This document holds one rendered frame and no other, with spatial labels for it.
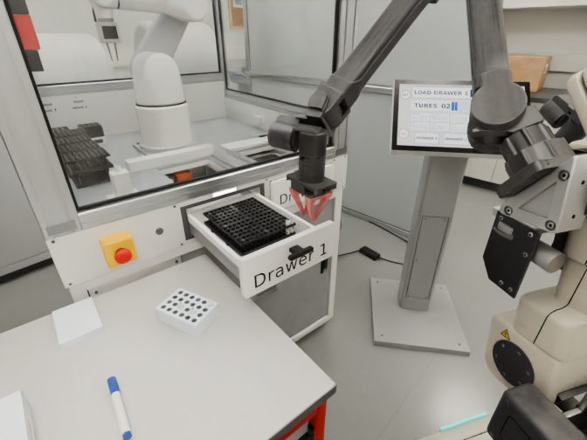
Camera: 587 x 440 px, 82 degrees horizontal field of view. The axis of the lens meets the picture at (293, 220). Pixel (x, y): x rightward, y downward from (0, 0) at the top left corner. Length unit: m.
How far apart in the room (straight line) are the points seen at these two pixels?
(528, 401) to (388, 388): 0.93
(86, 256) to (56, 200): 0.16
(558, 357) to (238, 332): 0.65
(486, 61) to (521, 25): 3.59
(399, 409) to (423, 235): 0.77
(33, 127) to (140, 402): 0.60
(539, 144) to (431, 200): 1.08
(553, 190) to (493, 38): 0.29
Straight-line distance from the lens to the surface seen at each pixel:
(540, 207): 0.63
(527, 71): 3.84
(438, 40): 2.39
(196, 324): 0.83
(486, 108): 0.63
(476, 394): 1.83
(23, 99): 0.90
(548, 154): 0.62
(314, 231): 0.87
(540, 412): 0.86
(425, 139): 1.47
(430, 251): 1.81
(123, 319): 0.95
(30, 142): 0.91
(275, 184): 1.16
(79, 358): 0.91
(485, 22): 0.77
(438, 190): 1.65
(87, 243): 1.00
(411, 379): 1.77
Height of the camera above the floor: 1.37
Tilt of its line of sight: 29 degrees down
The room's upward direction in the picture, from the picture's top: straight up
